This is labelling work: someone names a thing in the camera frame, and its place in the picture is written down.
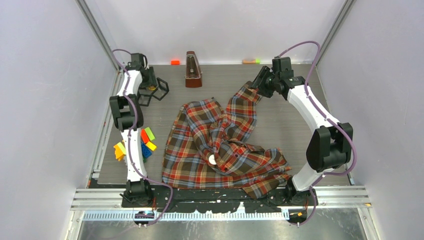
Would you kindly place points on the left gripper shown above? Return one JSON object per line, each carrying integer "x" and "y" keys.
{"x": 152, "y": 81}

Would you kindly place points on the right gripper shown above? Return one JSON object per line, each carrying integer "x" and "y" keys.
{"x": 258, "y": 82}

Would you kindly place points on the black case gold brooch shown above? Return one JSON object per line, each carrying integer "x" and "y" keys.
{"x": 162, "y": 89}

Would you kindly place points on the plaid flannel shirt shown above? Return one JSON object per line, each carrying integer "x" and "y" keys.
{"x": 203, "y": 128}

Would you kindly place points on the white round brooch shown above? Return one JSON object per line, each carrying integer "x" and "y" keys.
{"x": 212, "y": 160}

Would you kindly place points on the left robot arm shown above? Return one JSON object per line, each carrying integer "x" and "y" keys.
{"x": 128, "y": 119}

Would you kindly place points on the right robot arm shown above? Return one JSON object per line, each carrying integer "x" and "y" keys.
{"x": 330, "y": 145}

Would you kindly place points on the black case silver brooch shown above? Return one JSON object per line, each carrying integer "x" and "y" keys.
{"x": 144, "y": 99}

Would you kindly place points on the tan and green block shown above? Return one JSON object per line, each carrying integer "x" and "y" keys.
{"x": 251, "y": 61}

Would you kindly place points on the wooden metronome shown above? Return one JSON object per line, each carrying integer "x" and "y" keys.
{"x": 193, "y": 73}

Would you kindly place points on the pile of toy bricks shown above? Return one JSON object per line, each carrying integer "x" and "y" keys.
{"x": 147, "y": 147}

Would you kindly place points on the orange block at wall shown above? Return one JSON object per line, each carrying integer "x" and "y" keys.
{"x": 175, "y": 62}

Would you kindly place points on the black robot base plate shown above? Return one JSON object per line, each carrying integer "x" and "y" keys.
{"x": 218, "y": 201}

